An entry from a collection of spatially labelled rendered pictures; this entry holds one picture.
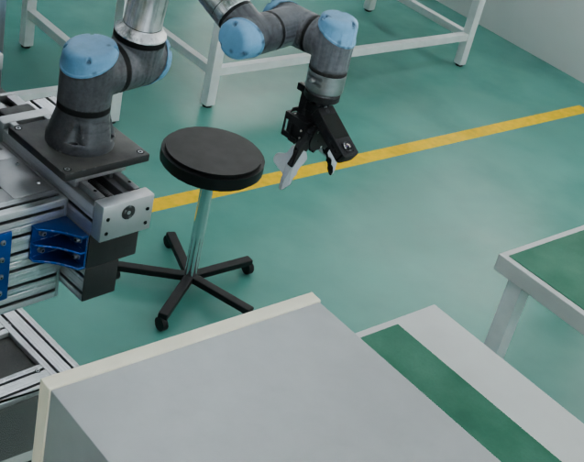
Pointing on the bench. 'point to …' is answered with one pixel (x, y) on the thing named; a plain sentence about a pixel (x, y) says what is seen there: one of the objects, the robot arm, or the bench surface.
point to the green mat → (457, 397)
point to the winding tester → (247, 399)
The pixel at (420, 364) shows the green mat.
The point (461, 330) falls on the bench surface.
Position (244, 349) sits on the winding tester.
